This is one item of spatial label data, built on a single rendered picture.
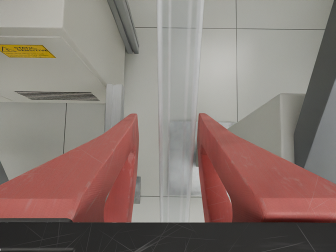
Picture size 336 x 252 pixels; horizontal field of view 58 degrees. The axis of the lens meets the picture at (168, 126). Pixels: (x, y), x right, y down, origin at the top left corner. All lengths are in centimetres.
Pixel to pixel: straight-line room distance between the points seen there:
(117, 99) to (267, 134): 53
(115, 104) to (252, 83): 55
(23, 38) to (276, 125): 42
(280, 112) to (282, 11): 102
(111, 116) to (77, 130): 37
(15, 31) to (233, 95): 76
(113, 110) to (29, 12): 33
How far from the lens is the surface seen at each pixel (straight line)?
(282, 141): 25
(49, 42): 55
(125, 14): 87
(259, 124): 30
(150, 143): 105
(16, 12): 54
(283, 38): 121
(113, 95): 77
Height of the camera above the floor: 104
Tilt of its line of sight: 82 degrees down
